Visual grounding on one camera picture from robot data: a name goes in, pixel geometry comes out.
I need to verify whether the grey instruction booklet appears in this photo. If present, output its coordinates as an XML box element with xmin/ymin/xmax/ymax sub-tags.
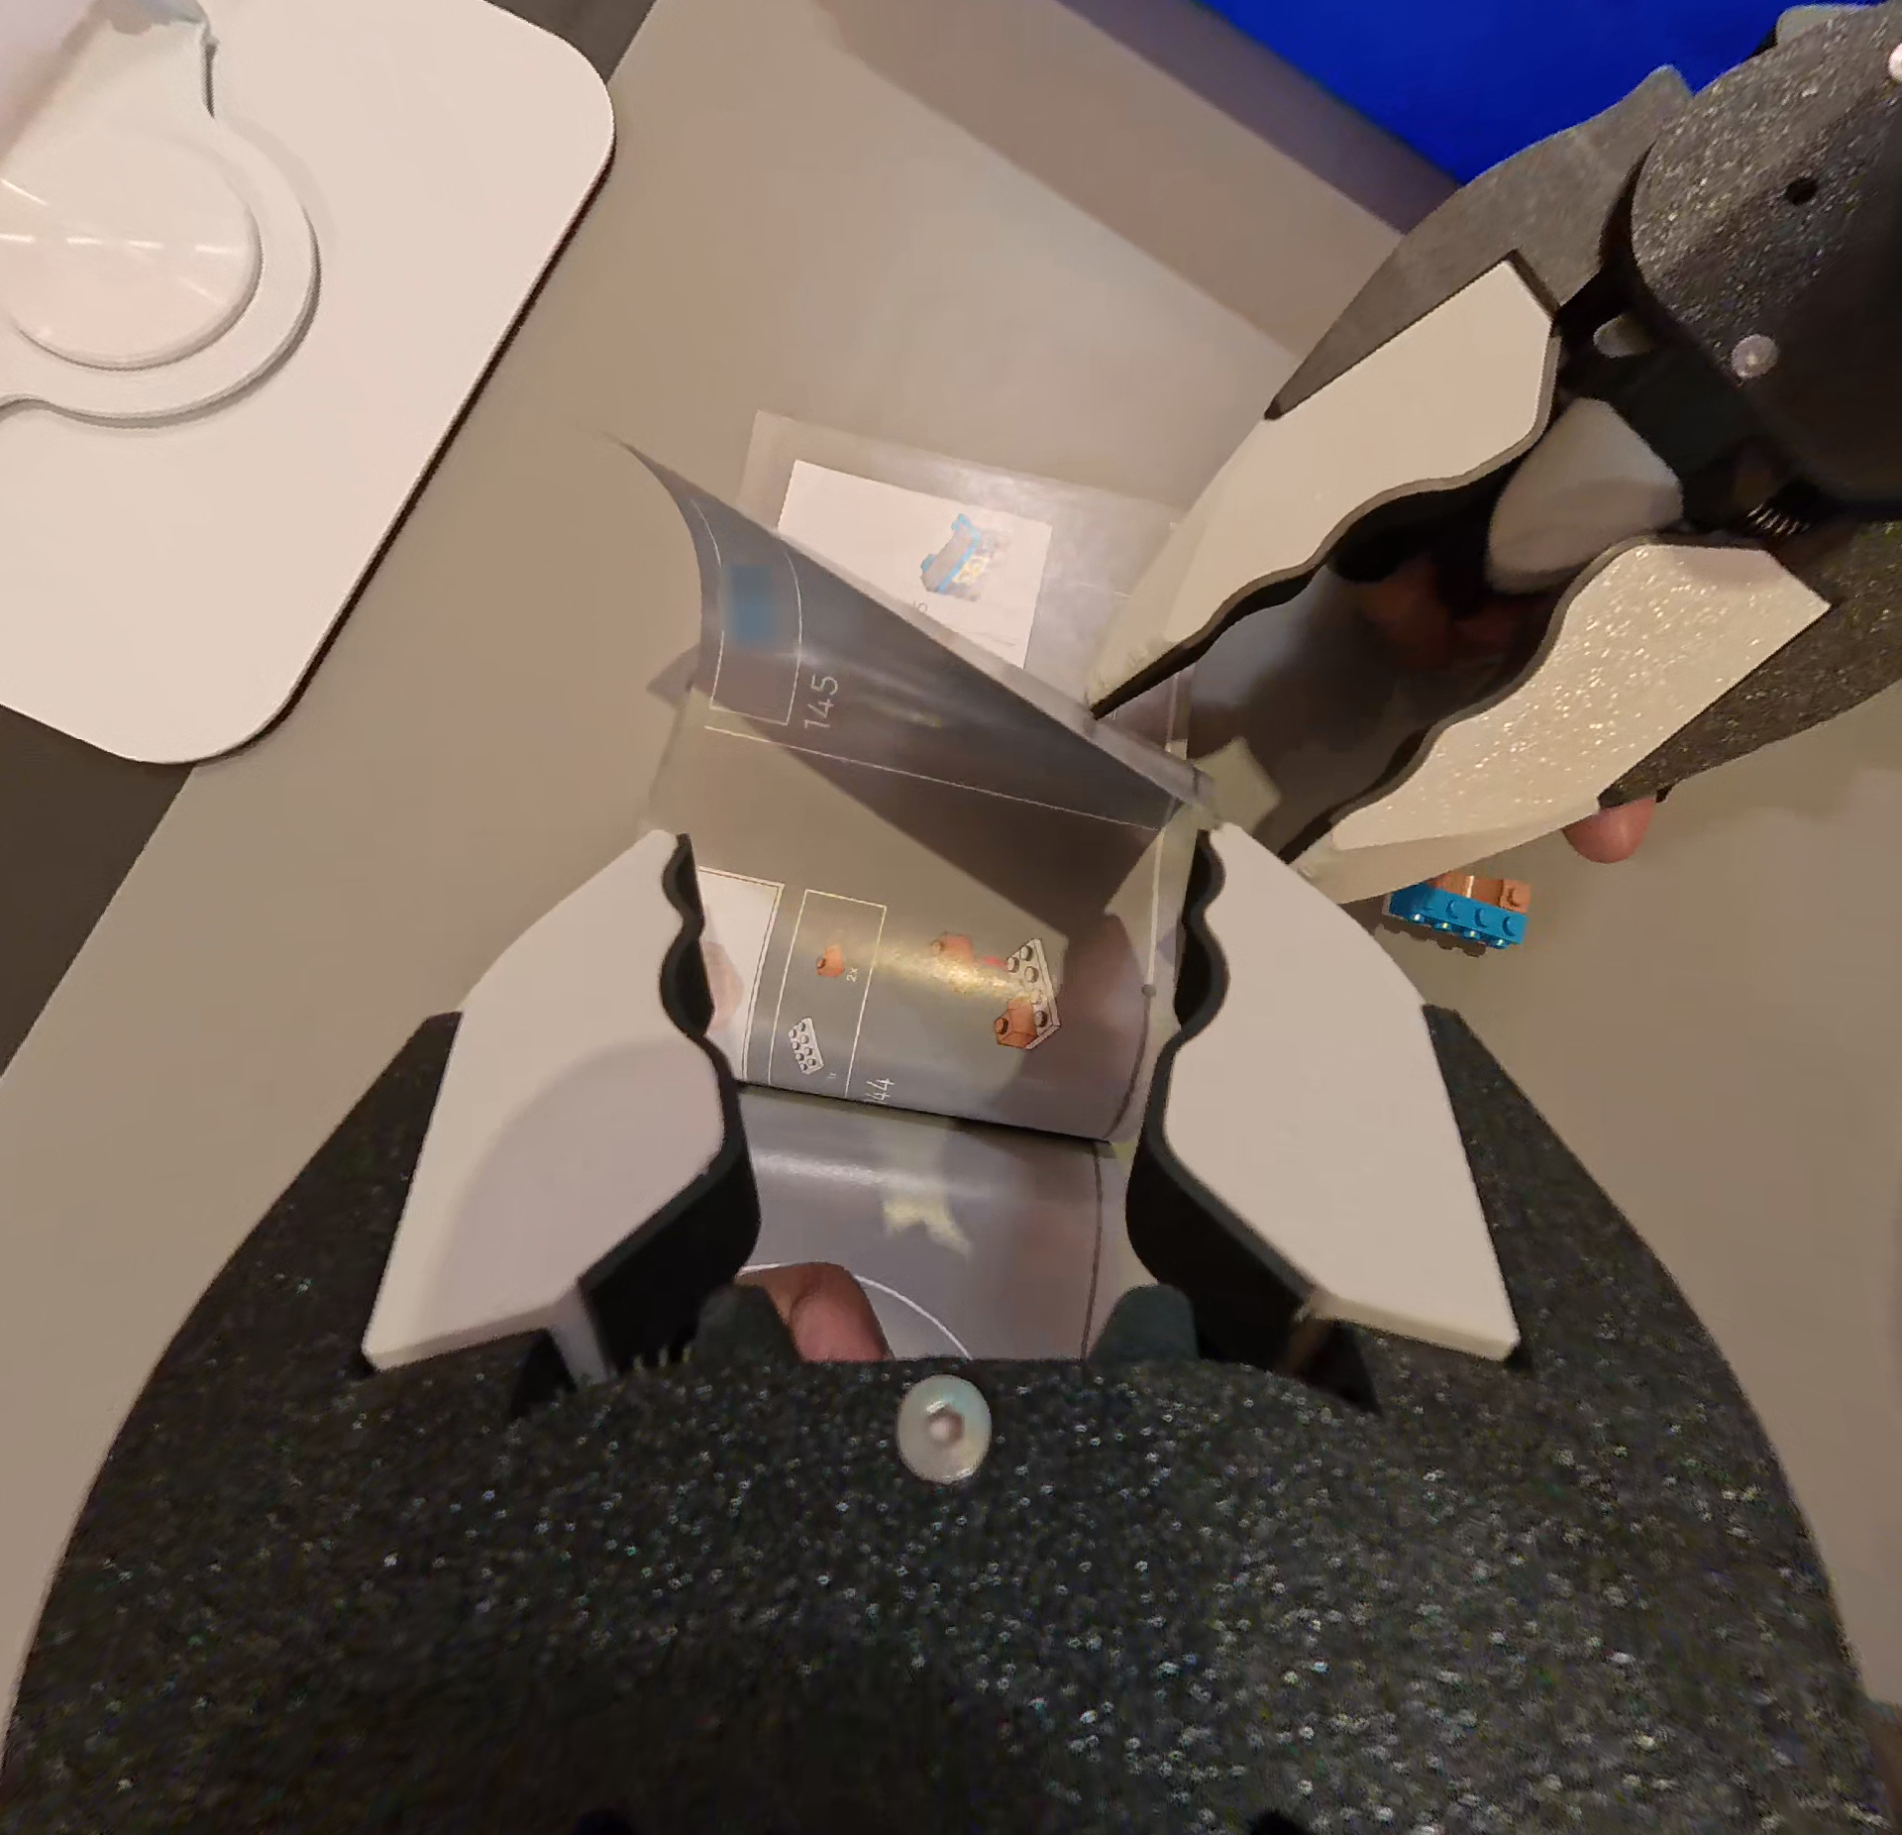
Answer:
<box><xmin>610</xmin><ymin>409</ymin><xmax>1281</xmax><ymax>1368</ymax></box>

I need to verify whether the person's left hand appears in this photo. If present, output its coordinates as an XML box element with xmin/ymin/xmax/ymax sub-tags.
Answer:
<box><xmin>764</xmin><ymin>1258</ymin><xmax>897</xmax><ymax>1366</ymax></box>

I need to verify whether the grey desk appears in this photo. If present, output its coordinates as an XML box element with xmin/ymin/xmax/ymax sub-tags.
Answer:
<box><xmin>0</xmin><ymin>0</ymin><xmax>1902</xmax><ymax>1835</ymax></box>

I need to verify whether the person's right hand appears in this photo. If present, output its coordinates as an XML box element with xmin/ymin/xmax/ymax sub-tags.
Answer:
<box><xmin>1560</xmin><ymin>791</ymin><xmax>1663</xmax><ymax>868</ymax></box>

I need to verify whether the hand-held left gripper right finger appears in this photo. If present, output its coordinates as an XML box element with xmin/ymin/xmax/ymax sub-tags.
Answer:
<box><xmin>1124</xmin><ymin>823</ymin><xmax>1523</xmax><ymax>1376</ymax></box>

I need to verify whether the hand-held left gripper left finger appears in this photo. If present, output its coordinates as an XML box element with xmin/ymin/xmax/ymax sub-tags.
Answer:
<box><xmin>360</xmin><ymin>829</ymin><xmax>763</xmax><ymax>1387</ymax></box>

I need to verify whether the blue plastic bin with bricks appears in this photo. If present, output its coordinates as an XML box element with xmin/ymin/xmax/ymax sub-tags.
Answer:
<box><xmin>1096</xmin><ymin>0</ymin><xmax>1902</xmax><ymax>191</ymax></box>

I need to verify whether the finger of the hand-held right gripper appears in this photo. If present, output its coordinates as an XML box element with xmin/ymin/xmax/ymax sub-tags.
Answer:
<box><xmin>1088</xmin><ymin>247</ymin><xmax>1565</xmax><ymax>724</ymax></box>
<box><xmin>1292</xmin><ymin>534</ymin><xmax>1835</xmax><ymax>904</ymax></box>

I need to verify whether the white stand base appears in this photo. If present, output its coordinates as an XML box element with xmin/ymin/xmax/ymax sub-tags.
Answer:
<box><xmin>0</xmin><ymin>0</ymin><xmax>618</xmax><ymax>767</ymax></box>

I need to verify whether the blue brick plate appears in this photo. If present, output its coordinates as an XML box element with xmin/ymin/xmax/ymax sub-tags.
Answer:
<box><xmin>1383</xmin><ymin>885</ymin><xmax>1535</xmax><ymax>961</ymax></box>

